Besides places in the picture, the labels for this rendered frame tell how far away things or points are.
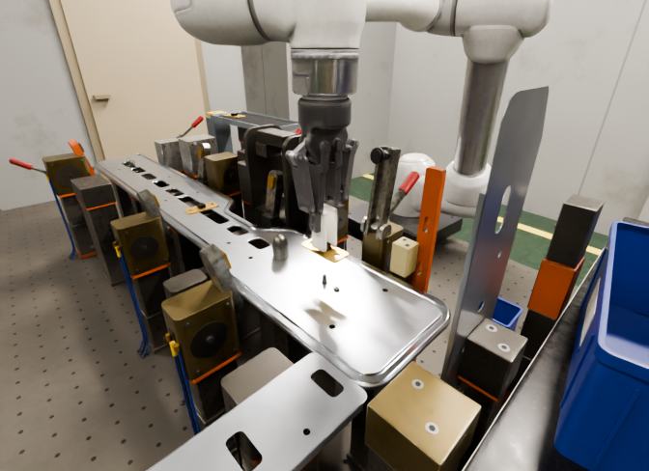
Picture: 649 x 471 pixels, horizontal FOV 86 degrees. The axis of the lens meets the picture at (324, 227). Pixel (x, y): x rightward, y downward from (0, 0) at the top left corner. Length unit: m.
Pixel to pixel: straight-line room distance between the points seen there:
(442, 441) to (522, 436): 0.10
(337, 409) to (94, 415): 0.61
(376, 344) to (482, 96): 0.75
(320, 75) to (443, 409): 0.39
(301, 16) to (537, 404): 0.50
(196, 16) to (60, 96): 3.26
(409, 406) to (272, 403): 0.16
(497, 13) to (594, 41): 2.69
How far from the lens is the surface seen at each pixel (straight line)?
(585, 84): 3.62
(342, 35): 0.47
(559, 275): 0.56
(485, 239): 0.36
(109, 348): 1.08
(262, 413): 0.45
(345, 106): 0.49
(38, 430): 0.98
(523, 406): 0.47
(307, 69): 0.48
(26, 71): 3.77
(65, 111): 3.80
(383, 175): 0.66
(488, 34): 0.97
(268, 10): 0.50
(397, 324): 0.56
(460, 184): 1.23
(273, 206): 0.90
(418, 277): 0.69
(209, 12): 0.55
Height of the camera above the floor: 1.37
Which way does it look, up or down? 26 degrees down
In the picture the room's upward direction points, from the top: straight up
